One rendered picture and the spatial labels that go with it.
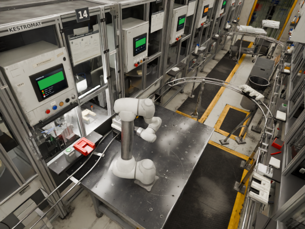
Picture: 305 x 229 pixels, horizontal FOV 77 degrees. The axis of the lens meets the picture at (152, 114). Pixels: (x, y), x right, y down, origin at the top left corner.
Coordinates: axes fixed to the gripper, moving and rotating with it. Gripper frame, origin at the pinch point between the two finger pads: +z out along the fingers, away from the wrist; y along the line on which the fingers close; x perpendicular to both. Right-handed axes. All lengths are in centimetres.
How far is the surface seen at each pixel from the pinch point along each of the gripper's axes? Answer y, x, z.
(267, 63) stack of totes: -28, -391, -128
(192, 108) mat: -89, -192, -30
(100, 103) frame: 1.9, -8.2, 39.7
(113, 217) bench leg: -65, 64, -38
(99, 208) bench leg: -66, 65, -19
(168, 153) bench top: -21, -8, -57
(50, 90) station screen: 65, 59, 20
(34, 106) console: 58, 72, 22
